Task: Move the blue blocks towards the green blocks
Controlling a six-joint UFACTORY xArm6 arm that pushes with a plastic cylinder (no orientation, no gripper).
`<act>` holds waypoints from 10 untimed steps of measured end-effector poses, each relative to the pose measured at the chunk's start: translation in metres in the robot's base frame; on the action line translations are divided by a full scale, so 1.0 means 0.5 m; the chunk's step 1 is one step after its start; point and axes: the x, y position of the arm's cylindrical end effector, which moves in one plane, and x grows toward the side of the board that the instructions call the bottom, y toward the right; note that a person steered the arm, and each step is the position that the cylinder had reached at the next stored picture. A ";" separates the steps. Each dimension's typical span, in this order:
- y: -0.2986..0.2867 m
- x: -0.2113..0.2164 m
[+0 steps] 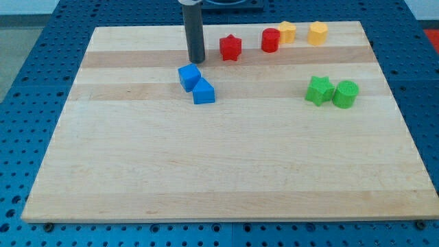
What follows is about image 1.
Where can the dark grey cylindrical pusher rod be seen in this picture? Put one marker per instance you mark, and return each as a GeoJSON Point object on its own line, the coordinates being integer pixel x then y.
{"type": "Point", "coordinates": [192, 18]}

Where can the blue cube block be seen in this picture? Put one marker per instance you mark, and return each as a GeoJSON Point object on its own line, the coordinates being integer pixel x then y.
{"type": "Point", "coordinates": [189, 75]}

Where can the blue triangular block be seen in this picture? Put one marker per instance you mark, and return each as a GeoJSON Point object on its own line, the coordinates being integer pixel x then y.
{"type": "Point", "coordinates": [203, 92]}

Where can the red star block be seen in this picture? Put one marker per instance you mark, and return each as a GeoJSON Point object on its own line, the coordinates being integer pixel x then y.
{"type": "Point", "coordinates": [230, 47]}

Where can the red cylinder block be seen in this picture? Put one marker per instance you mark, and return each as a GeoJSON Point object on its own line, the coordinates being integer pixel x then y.
{"type": "Point", "coordinates": [270, 40]}

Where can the yellow star block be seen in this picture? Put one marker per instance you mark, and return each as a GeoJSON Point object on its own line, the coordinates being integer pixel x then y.
{"type": "Point", "coordinates": [287, 32]}

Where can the yellow hexagon block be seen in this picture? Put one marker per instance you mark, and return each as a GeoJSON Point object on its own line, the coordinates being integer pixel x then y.
{"type": "Point", "coordinates": [317, 34]}

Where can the green star block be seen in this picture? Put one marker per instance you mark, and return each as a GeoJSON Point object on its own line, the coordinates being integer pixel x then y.
{"type": "Point", "coordinates": [320, 90]}

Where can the light wooden board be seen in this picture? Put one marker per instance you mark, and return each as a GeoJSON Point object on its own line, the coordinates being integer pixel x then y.
{"type": "Point", "coordinates": [131, 146]}

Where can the green cylinder block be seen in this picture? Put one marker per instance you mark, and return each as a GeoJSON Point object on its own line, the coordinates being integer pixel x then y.
{"type": "Point", "coordinates": [345, 94]}

